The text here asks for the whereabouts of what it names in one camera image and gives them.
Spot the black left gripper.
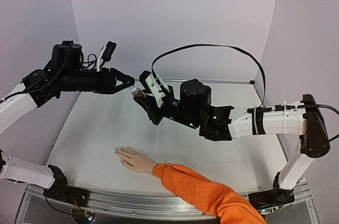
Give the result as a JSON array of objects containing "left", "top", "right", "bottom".
[{"left": 60, "top": 66, "right": 137, "bottom": 94}]

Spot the nail polish bottle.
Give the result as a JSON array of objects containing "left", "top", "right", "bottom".
[{"left": 132, "top": 88, "right": 147, "bottom": 98}]

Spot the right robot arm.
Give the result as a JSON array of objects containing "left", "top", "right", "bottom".
[{"left": 131, "top": 76, "right": 330, "bottom": 190}]

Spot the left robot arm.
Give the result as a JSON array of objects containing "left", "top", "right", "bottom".
[{"left": 1, "top": 41, "right": 135, "bottom": 133}]

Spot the orange sleeve forearm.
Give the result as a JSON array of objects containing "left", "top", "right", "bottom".
[{"left": 153, "top": 164, "right": 266, "bottom": 223}]

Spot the mannequin hand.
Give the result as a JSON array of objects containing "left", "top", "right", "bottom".
[{"left": 114, "top": 148, "right": 158, "bottom": 174}]

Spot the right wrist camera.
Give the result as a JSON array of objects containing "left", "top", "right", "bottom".
[{"left": 139, "top": 70, "right": 170, "bottom": 108}]

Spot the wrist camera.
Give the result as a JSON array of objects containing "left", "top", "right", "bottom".
[
  {"left": 96, "top": 41, "right": 117, "bottom": 71},
  {"left": 139, "top": 70, "right": 170, "bottom": 108}
]

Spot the aluminium table rail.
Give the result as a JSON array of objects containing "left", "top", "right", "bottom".
[{"left": 163, "top": 78, "right": 255, "bottom": 85}]

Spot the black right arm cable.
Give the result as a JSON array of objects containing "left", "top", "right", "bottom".
[{"left": 151, "top": 43, "right": 266, "bottom": 108}]

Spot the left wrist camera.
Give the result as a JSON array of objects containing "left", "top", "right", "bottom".
[{"left": 96, "top": 41, "right": 117, "bottom": 71}]

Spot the front aluminium frame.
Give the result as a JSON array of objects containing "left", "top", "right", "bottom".
[{"left": 15, "top": 182, "right": 320, "bottom": 223}]

